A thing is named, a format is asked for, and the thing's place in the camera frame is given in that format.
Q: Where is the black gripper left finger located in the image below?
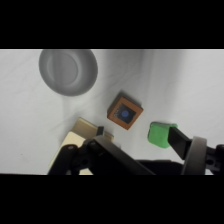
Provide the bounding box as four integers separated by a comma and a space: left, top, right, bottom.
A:
47, 125, 156, 176

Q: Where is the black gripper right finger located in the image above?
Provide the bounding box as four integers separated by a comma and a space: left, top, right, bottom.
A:
167, 126, 224, 176

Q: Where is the green triangle block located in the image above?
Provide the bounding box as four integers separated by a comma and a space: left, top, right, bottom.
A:
146, 121, 179, 150

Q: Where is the beige wooden block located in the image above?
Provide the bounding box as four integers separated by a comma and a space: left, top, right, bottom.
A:
48, 116, 115, 176

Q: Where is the orange square block blue dot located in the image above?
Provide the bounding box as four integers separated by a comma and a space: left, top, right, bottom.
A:
106, 93, 145, 131

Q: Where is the grey round bowl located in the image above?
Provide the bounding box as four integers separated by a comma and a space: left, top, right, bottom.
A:
38, 49, 99, 98

